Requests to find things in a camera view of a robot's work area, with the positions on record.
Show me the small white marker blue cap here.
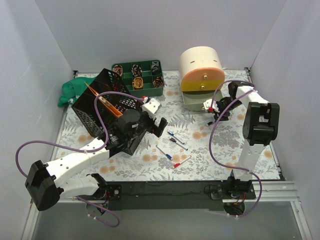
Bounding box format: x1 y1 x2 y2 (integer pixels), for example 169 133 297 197
167 131 185 145

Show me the orange file folder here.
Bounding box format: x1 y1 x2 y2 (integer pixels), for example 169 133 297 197
85 82 123 119

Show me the round cream drawer cabinet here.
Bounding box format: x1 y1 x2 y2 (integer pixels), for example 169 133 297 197
179 46 225 111

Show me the black mesh file organizer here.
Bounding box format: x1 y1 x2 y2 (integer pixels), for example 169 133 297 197
72 68 147 156

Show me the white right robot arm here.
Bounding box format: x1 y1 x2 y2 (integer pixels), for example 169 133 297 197
210 80 280 199

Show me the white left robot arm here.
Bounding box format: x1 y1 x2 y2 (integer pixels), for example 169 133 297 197
25 109 168 211

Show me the white marker black cap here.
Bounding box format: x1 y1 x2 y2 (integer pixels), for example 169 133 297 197
169 137 188 151

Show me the white marker red cap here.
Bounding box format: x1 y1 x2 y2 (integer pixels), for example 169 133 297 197
173 155 192 168

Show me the green compartment tray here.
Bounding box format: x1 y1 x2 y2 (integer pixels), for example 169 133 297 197
111 59 165 98

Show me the green cloth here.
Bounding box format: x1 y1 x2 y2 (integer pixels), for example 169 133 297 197
57 77 95 107

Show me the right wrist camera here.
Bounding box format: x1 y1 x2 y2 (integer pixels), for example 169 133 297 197
202 98 219 113

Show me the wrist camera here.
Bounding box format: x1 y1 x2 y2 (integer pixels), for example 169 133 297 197
202 98 219 113
142 96 162 120

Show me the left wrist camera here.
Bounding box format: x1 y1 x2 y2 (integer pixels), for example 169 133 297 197
142 96 162 120

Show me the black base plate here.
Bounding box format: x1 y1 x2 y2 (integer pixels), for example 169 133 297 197
84 180 256 211

